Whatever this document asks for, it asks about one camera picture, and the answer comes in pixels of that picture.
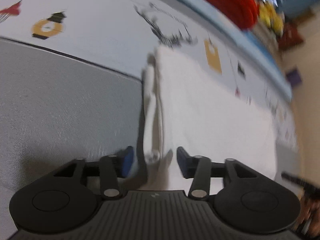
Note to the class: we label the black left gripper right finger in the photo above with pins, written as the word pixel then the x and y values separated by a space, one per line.
pixel 200 169

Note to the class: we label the purple bag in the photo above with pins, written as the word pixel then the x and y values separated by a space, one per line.
pixel 294 78

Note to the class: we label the printed grey bed sheet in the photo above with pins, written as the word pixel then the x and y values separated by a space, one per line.
pixel 71 83

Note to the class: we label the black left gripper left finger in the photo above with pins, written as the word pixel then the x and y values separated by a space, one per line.
pixel 102 176

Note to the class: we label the yellow plush toys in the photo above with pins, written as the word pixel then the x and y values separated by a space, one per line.
pixel 273 20

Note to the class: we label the white t-shirt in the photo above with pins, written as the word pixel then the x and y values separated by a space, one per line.
pixel 185 107

